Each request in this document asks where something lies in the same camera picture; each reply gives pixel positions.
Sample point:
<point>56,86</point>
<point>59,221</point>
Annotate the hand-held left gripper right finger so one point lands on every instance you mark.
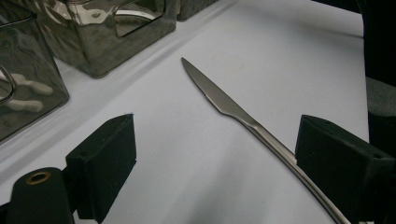
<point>342,168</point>

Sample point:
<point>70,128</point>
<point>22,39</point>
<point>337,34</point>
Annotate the steel table knife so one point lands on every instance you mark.
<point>218,96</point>

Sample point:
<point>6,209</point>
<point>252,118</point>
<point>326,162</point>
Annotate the white ceramic spoon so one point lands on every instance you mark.
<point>34,85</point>

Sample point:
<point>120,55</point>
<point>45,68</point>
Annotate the smoky transparent storage bin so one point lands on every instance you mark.
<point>31,46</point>
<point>93,56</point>

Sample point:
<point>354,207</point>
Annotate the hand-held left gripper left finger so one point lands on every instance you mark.
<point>102,161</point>

